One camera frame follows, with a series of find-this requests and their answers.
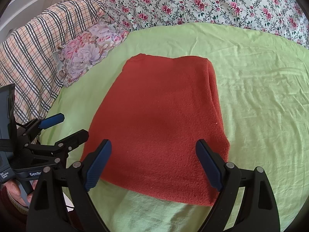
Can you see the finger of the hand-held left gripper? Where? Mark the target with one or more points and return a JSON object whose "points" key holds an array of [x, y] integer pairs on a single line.
{"points": [[74, 136], [52, 120]]}

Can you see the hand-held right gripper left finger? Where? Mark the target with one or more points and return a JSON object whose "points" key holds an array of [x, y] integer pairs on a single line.
{"points": [[97, 168]]}

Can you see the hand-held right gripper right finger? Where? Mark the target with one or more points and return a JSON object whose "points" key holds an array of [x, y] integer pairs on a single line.
{"points": [[208, 164]]}

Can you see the red-orange towel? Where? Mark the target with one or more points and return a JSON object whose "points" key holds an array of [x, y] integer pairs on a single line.
{"points": [[157, 116]]}

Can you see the person's left forearm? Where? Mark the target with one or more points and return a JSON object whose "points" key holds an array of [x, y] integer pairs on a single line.
{"points": [[9, 212]]}

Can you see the person's left hand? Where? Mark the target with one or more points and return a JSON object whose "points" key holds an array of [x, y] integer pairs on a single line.
{"points": [[20, 193]]}

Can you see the plaid blanket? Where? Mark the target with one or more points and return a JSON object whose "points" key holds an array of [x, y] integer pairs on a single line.
{"points": [[36, 53]]}

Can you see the purple floral pillow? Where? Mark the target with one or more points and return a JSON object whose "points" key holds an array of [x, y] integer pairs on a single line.
{"points": [[89, 50]]}

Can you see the light green bed sheet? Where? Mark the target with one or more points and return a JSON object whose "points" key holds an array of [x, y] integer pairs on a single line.
{"points": [[260, 101]]}

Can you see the white door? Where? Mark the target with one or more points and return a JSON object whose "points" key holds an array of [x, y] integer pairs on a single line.
{"points": [[24, 7]]}

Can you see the white floral quilt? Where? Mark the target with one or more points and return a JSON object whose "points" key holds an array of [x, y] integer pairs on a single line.
{"points": [[217, 0]]}

